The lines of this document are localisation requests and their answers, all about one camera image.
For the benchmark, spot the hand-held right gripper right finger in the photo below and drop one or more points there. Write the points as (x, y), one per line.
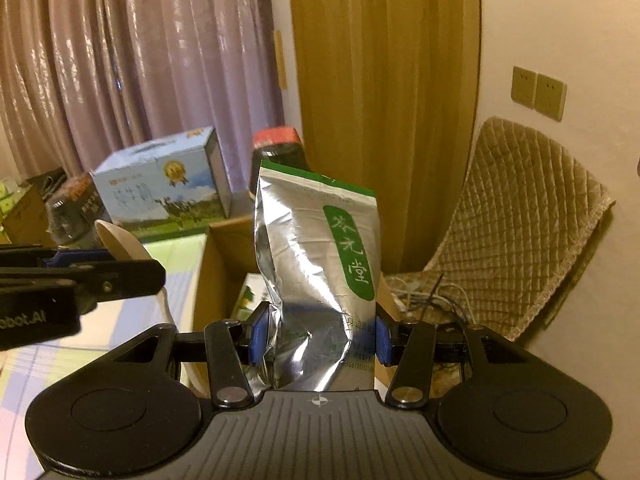
(382, 342)

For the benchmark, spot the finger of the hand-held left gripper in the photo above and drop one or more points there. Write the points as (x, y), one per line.
(125, 277)
(65, 258)

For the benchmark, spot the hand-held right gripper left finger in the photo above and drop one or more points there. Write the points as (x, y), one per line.
(257, 335)

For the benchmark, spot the green white box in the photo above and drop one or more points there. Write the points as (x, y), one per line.
(247, 302)

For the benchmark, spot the white plastic spoon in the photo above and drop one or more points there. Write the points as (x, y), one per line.
(115, 242)

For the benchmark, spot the brown cardboard box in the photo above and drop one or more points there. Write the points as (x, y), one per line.
(220, 270)

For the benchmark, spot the silver foil tea bag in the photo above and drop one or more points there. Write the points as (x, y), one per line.
(310, 260)

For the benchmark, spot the checked cloth desktop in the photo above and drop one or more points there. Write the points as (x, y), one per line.
(20, 370)

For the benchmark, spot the wrapped black flower pots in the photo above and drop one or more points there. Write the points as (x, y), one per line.
(70, 220)

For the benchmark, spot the tall printed cardboard box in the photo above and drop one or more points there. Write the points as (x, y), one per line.
(25, 220)

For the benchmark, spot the blue milk carton box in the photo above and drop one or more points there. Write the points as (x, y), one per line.
(150, 185)

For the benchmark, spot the woven chair back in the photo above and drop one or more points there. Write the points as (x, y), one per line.
(525, 210)

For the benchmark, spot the red box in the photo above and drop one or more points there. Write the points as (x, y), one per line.
(275, 136)

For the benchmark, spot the mauve curtain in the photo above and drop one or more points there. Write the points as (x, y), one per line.
(150, 60)

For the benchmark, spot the wall socket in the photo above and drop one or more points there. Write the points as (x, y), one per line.
(550, 96)
(523, 86)

